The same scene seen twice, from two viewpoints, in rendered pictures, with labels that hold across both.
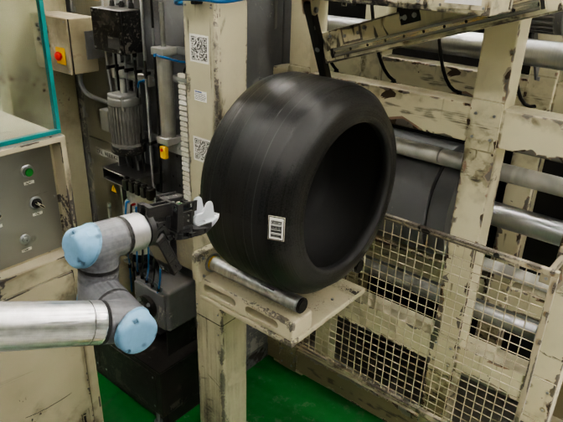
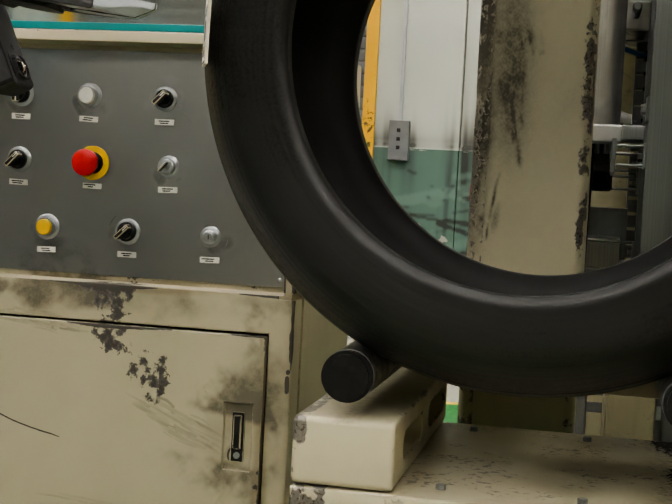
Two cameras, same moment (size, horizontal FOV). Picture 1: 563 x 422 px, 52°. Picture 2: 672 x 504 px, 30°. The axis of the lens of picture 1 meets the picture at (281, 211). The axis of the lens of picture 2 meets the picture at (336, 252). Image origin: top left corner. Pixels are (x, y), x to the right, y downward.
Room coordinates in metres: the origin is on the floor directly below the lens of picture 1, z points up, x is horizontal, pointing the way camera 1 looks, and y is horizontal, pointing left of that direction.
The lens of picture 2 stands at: (0.80, -0.99, 1.06)
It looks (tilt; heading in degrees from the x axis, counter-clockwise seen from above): 3 degrees down; 63
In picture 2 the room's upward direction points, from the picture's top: 3 degrees clockwise
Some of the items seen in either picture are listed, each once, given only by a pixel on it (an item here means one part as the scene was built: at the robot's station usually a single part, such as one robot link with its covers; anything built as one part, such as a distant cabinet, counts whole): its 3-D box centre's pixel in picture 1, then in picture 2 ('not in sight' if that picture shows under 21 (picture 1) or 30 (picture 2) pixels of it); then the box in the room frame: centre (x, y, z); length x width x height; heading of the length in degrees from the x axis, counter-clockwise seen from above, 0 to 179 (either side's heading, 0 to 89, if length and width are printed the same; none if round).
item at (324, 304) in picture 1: (283, 292); (520, 469); (1.51, -0.01, 0.80); 0.37 x 0.36 x 0.02; 141
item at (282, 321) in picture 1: (253, 301); (379, 417); (1.40, 0.07, 0.84); 0.36 x 0.09 x 0.06; 51
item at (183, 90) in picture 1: (192, 150); not in sight; (1.68, 0.28, 1.19); 0.05 x 0.04 x 0.48; 141
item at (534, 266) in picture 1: (397, 314); not in sight; (1.62, -0.40, 0.65); 0.90 x 0.02 x 0.70; 51
